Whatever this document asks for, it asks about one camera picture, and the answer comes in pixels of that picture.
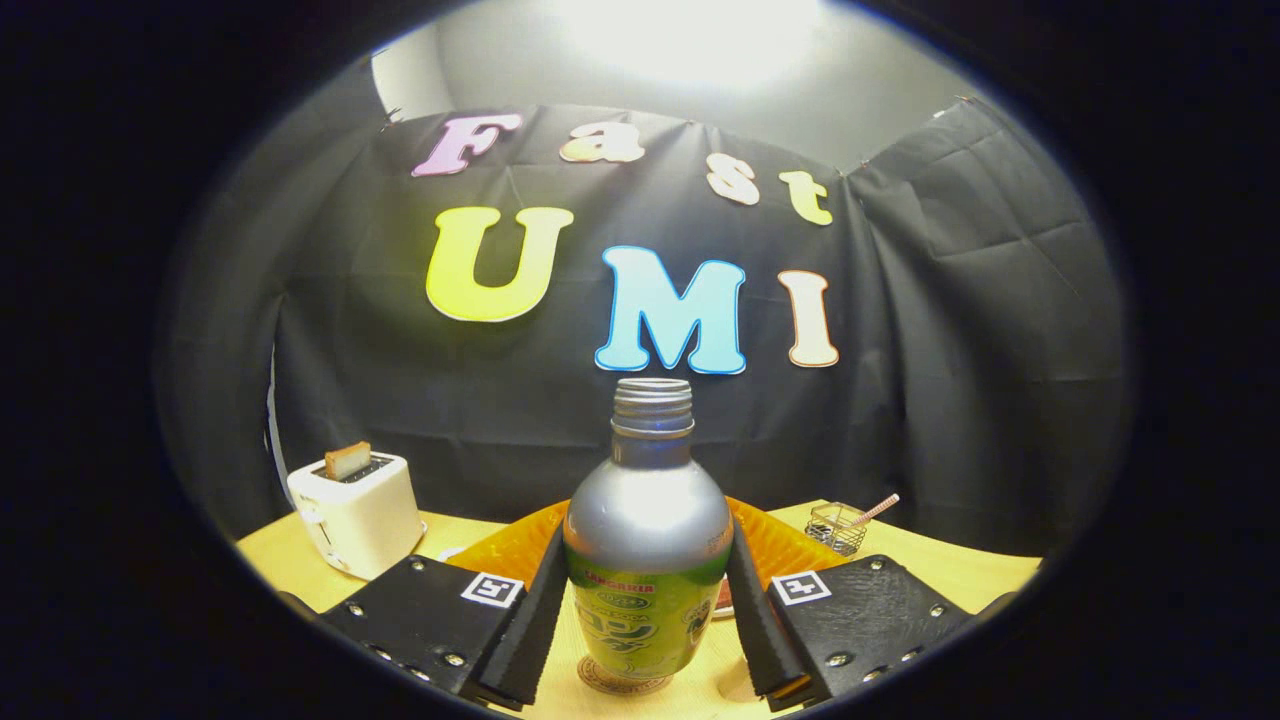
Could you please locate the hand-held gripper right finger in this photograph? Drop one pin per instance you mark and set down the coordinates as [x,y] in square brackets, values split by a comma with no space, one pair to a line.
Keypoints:
[760,630]

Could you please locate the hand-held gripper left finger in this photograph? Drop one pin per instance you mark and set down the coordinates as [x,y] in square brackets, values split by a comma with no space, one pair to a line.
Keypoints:
[530,630]

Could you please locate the round cork coaster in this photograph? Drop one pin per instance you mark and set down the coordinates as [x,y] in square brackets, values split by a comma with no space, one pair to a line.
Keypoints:
[600,682]

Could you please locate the silver bottle with green label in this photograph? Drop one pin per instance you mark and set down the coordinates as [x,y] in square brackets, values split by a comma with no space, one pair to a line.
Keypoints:
[645,520]

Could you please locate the white oval plate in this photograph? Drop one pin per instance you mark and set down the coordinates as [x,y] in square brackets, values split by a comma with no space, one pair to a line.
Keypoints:
[722,611]

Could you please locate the striped straw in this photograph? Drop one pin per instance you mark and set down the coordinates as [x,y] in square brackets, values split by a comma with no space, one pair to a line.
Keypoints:
[880,507]

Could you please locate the white toaster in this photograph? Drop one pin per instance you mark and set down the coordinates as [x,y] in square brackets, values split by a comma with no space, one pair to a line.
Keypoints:
[365,520]

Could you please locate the wooden table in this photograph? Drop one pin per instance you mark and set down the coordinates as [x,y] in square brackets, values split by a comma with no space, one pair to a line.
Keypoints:
[960,575]

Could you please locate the toast slice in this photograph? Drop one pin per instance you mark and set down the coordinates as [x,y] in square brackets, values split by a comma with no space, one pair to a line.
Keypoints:
[347,461]

